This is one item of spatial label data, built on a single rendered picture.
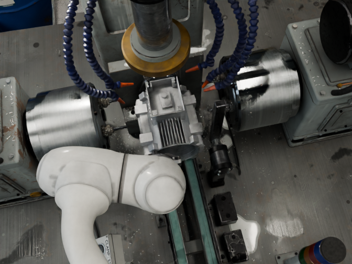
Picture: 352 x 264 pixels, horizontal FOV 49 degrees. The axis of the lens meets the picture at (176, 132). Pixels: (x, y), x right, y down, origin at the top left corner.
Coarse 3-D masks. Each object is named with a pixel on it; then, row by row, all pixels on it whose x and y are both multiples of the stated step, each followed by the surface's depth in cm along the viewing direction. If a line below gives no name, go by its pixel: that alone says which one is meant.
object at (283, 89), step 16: (272, 48) 122; (256, 64) 116; (272, 64) 116; (288, 64) 117; (240, 80) 115; (256, 80) 115; (272, 80) 115; (288, 80) 115; (224, 96) 131; (240, 96) 114; (256, 96) 115; (272, 96) 115; (288, 96) 116; (240, 112) 116; (256, 112) 117; (272, 112) 118; (288, 112) 119; (240, 128) 122
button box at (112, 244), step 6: (108, 234) 105; (114, 234) 107; (120, 234) 109; (96, 240) 107; (102, 240) 106; (108, 240) 105; (114, 240) 106; (120, 240) 108; (108, 246) 104; (114, 246) 105; (120, 246) 107; (108, 252) 103; (114, 252) 104; (120, 252) 106; (108, 258) 103; (114, 258) 103; (120, 258) 105
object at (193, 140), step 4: (180, 88) 122; (184, 88) 123; (144, 92) 122; (184, 92) 123; (140, 96) 123; (144, 96) 121; (140, 100) 122; (144, 100) 123; (192, 136) 115; (196, 136) 117; (192, 140) 115; (196, 140) 116; (152, 144) 115; (156, 144) 116; (192, 144) 116; (148, 148) 116; (152, 148) 114; (156, 148) 115; (196, 156) 127
